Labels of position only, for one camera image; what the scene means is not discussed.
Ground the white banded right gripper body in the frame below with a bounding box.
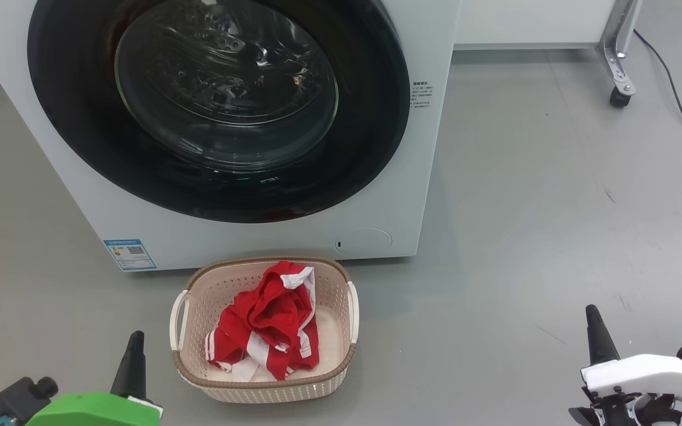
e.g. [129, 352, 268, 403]
[569, 354, 682, 426]

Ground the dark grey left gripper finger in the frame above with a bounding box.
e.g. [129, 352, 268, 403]
[110, 331, 146, 398]

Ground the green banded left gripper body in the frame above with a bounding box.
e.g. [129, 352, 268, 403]
[24, 392, 163, 426]

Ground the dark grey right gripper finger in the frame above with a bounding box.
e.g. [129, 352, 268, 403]
[586, 305, 620, 366]

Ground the red and white garment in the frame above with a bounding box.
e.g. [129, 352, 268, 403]
[205, 261, 320, 382]

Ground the dark round glass washer door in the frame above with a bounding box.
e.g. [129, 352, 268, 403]
[27, 0, 411, 224]

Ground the cream perforated laundry basket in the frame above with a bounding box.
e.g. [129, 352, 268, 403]
[169, 256, 359, 404]

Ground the white front-load washing machine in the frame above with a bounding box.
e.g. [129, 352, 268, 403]
[0, 0, 463, 272]

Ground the blue energy label sticker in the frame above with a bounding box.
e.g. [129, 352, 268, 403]
[103, 238, 157, 272]

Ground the round white filter cover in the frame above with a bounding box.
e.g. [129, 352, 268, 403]
[334, 228, 393, 258]

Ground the small printed text sticker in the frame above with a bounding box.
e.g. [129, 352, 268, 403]
[411, 81, 435, 109]

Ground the white partition board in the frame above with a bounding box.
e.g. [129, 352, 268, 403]
[453, 0, 644, 107]

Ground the black floor cable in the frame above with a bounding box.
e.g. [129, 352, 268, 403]
[634, 30, 682, 162]

